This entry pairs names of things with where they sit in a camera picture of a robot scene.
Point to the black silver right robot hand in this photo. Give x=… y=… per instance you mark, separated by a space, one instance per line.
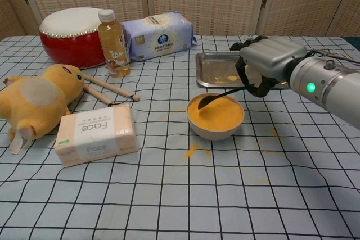
x=270 y=54

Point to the black spoon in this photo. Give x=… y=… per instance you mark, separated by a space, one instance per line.
x=206 y=102

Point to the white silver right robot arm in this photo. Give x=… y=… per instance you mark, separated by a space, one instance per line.
x=329 y=85

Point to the beige bowl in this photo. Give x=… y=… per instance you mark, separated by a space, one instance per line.
x=215 y=134

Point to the stainless steel tray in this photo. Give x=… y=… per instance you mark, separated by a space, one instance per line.
x=216 y=65

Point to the lavender tissue pack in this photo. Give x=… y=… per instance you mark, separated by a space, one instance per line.
x=160 y=37

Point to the yellow drink bottle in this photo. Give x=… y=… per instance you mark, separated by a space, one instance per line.
x=114 y=49

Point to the blue checked tablecloth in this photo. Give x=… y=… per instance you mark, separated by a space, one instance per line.
x=197 y=195

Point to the wooden drumstick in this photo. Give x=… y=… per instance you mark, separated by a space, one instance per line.
x=98 y=95
x=112 y=88

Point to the pink tissue pack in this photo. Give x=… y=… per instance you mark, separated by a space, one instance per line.
x=95 y=136

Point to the red drum with white skin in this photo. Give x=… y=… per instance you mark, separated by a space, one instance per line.
x=70 y=43

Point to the yellow plush toy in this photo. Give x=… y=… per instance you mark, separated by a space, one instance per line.
x=36 y=99

